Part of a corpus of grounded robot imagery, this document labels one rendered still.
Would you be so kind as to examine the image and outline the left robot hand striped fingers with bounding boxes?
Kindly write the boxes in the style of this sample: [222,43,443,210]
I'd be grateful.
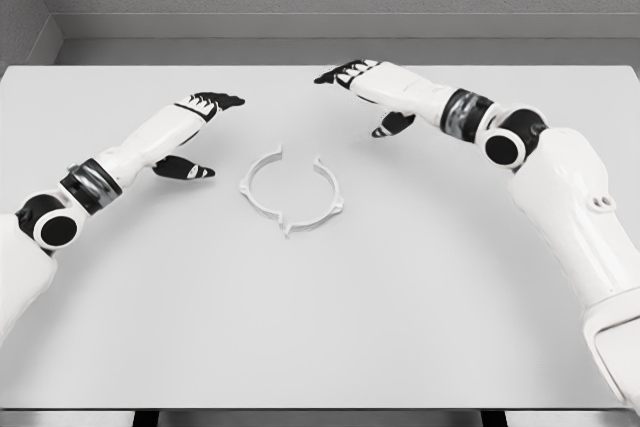
[127,91,247,181]

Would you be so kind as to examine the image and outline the right robot hand striped fingers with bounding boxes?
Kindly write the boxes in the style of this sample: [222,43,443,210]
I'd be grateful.
[313,59,432,140]

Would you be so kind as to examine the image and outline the wide white table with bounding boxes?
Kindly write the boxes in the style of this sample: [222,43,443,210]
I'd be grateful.
[0,63,640,427]

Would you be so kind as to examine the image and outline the white half-ring pipe clamp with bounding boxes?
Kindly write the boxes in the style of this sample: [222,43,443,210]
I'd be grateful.
[238,143,288,222]
[279,153,347,241]

